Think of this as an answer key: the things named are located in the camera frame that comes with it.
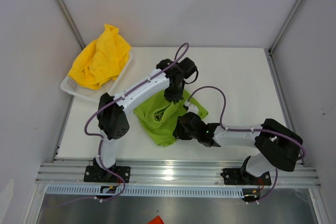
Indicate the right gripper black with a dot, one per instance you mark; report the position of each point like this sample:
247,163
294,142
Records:
178,133

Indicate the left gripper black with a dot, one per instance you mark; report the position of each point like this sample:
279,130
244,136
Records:
174,98

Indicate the lime green shorts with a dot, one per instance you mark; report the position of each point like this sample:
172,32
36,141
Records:
158,117

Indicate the yellow shorts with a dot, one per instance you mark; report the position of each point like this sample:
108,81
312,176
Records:
101,60

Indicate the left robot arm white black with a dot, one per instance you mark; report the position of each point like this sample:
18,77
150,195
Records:
114,109

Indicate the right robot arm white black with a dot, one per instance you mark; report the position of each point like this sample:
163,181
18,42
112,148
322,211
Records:
279,147

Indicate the orange object at bottom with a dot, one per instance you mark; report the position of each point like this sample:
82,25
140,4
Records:
156,220

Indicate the white plastic basket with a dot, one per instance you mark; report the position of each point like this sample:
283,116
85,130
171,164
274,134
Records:
70,86

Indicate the aluminium mounting rail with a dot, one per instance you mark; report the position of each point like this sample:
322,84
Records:
171,173

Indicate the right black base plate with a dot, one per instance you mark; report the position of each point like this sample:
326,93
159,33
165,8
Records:
232,176

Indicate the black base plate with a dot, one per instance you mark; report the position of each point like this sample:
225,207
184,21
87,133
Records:
232,176
95,174

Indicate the right side aluminium rail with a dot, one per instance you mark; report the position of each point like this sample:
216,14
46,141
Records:
280,92

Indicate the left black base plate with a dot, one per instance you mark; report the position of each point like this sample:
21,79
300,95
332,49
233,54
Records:
95,174

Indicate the slotted cable duct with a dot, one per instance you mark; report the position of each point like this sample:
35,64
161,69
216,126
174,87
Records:
150,191

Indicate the right corner aluminium post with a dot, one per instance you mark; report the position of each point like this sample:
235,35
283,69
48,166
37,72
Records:
294,11

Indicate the corner aluminium post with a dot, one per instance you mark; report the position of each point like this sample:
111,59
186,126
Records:
70,22
294,11

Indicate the left corner aluminium post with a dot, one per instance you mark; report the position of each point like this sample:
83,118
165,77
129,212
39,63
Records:
70,22

